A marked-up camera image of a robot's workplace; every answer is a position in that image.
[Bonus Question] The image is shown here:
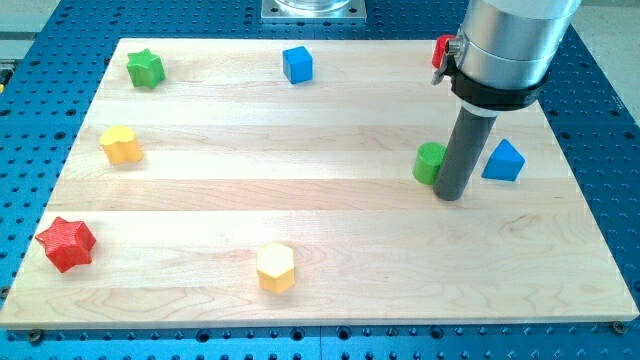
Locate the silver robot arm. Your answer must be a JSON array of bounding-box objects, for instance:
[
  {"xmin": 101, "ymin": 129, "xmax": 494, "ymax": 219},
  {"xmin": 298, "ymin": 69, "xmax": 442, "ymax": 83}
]
[{"xmin": 455, "ymin": 0, "xmax": 581, "ymax": 90}]

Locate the blue triangle block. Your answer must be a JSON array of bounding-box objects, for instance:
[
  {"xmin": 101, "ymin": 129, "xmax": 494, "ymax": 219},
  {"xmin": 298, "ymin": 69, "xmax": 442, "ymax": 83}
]
[{"xmin": 482, "ymin": 139, "xmax": 525, "ymax": 182}]

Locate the yellow hexagon block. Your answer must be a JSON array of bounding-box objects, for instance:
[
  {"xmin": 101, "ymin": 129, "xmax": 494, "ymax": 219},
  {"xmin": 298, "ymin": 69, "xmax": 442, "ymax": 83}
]
[{"xmin": 256, "ymin": 242, "xmax": 295, "ymax": 294}]

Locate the wooden board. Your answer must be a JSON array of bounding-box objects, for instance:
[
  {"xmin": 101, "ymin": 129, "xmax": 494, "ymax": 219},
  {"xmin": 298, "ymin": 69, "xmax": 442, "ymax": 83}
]
[{"xmin": 1, "ymin": 38, "xmax": 638, "ymax": 329}]

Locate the green cylinder block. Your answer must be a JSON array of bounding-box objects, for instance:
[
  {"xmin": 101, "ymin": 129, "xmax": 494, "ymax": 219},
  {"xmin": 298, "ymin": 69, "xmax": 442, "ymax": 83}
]
[{"xmin": 412, "ymin": 142, "xmax": 446, "ymax": 185}]

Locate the blue cube block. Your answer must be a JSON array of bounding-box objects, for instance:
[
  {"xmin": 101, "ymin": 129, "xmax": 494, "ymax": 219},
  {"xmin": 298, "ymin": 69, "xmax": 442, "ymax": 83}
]
[{"xmin": 282, "ymin": 46, "xmax": 313, "ymax": 84}]

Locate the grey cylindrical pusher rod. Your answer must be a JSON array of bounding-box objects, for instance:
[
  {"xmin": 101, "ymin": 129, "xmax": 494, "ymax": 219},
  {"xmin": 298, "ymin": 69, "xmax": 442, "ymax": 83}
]
[{"xmin": 433, "ymin": 102, "xmax": 500, "ymax": 201}]

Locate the green star block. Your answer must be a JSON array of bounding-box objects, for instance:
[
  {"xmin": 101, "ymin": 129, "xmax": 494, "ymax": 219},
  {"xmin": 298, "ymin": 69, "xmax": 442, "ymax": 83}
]
[{"xmin": 127, "ymin": 48, "xmax": 166, "ymax": 89}]

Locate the red star block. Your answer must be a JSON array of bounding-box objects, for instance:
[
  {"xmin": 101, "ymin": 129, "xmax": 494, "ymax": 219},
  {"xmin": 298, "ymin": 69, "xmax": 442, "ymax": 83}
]
[{"xmin": 35, "ymin": 217, "xmax": 96, "ymax": 273}]

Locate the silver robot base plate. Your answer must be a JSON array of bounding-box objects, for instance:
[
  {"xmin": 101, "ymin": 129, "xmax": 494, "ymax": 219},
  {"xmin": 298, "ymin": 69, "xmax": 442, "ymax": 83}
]
[{"xmin": 260, "ymin": 0, "xmax": 367, "ymax": 23}]

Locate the black clamp ring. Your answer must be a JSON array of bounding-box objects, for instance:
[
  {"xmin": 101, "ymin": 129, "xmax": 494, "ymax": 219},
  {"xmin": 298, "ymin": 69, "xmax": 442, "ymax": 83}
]
[{"xmin": 432, "ymin": 52, "xmax": 551, "ymax": 113}]

